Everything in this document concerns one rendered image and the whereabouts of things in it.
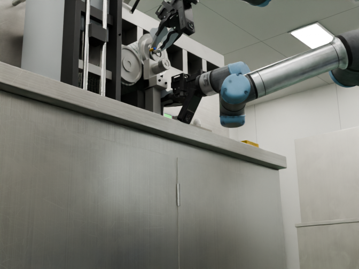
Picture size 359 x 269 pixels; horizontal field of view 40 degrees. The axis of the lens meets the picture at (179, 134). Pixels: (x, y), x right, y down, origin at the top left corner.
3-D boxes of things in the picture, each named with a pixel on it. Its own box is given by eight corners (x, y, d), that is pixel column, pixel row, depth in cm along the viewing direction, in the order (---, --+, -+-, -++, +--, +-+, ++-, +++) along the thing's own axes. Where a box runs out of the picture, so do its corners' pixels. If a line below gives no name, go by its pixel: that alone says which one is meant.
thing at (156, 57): (166, 64, 168) (151, 62, 163) (162, 66, 170) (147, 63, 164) (164, 44, 169) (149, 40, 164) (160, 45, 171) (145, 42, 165)
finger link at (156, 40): (145, 42, 166) (162, 21, 164) (153, 52, 162) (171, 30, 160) (139, 39, 164) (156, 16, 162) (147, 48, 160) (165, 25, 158)
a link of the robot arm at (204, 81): (224, 95, 156) (208, 89, 150) (212, 99, 159) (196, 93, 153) (223, 73, 158) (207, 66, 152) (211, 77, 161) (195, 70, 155)
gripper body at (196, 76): (184, 83, 169) (211, 73, 161) (184, 107, 167) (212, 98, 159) (169, 77, 163) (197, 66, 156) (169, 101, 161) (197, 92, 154)
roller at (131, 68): (114, 76, 150) (115, 40, 153) (63, 96, 166) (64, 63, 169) (142, 86, 159) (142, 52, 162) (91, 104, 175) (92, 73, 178)
